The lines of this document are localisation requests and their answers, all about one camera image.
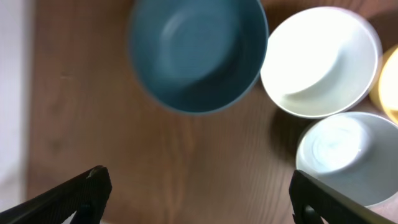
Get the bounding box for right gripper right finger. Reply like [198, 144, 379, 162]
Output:
[289, 170, 397, 224]

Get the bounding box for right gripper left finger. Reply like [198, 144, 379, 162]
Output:
[1, 166, 112, 224]

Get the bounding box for light grey-blue bowl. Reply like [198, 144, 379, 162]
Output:
[295, 112, 397, 207]

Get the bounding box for yellow bowl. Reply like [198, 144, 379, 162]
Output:
[369, 45, 397, 124]

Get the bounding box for white bowl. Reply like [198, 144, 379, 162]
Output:
[261, 6, 382, 119]

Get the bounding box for dark blue bowl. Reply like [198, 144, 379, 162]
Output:
[127, 0, 269, 114]

